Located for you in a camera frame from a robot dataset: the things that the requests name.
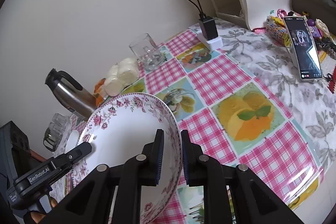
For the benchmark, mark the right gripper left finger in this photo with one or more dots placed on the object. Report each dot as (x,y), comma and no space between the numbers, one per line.
(154,157)

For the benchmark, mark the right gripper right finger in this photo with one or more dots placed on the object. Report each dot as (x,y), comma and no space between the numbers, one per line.
(192,166)

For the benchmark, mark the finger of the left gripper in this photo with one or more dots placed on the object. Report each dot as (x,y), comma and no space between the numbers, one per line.
(66,161)

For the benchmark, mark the floral pink rimmed plate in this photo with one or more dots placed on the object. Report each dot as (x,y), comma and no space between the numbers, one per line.
(118,131)

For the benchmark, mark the left hand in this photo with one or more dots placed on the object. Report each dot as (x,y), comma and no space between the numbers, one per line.
(37,217)

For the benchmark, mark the stainless steel thermos jug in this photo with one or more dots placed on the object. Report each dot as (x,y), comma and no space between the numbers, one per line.
(71,94)

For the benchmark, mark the pink checkered fruit tablecloth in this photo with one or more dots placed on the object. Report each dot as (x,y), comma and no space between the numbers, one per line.
(171,85)

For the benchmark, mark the orange snack packet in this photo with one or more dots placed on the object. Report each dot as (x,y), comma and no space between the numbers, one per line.
(99,92)

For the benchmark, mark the bag of white buns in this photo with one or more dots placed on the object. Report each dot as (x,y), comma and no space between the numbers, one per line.
(120,76)

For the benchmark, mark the clear glass mug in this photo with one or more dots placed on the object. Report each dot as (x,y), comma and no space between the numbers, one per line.
(147,52)

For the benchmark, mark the white small box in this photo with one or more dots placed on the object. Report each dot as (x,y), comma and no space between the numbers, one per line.
(211,45)

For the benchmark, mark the black power adapter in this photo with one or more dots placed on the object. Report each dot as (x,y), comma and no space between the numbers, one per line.
(208,27)

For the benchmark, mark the smartphone with lit screen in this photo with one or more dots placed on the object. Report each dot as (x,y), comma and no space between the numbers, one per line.
(304,48)

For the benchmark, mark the colourful candy roll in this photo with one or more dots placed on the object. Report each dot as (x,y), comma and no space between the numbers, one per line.
(276,29)

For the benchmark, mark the purple toy figure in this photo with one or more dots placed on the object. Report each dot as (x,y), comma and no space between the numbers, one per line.
(313,29)

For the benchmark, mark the glass teapot black handle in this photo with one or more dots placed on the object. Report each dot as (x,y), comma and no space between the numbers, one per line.
(54,132)

